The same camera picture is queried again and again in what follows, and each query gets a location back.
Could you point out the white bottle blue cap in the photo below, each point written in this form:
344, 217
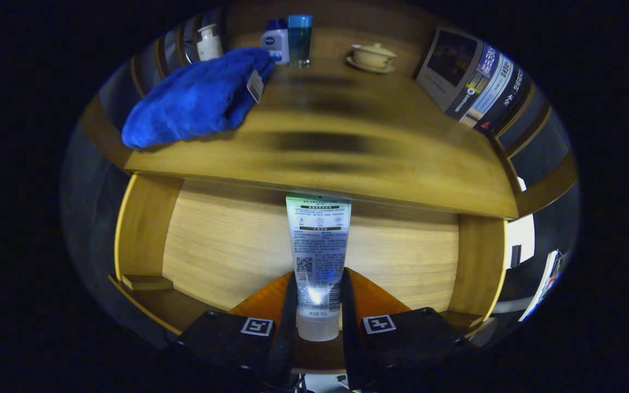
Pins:
276, 43

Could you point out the white drawer unit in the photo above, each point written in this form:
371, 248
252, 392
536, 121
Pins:
519, 234

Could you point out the white pump bottle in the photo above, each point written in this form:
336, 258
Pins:
209, 46

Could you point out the wooden drawer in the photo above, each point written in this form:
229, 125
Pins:
227, 240

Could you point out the teal bottle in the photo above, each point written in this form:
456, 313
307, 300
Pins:
300, 41

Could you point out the wooden countertop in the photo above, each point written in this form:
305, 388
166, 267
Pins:
402, 164

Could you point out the pale spine book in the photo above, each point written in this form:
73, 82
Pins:
492, 93

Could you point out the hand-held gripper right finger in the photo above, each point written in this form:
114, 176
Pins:
350, 327

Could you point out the blue spine book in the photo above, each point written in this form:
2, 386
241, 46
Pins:
445, 65

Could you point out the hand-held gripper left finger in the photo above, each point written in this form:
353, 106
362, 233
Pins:
288, 327

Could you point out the black spine book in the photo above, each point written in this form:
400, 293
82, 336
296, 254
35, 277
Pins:
508, 103

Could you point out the blue towel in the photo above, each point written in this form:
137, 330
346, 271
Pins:
194, 98

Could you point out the wooden cabinet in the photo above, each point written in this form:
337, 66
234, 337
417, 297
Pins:
549, 185

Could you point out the white side table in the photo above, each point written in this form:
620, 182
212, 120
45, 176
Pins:
544, 284

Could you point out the beige lidded teacup with saucer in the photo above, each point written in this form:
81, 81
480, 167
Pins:
372, 57

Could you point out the white squeeze tube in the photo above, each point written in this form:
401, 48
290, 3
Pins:
317, 240

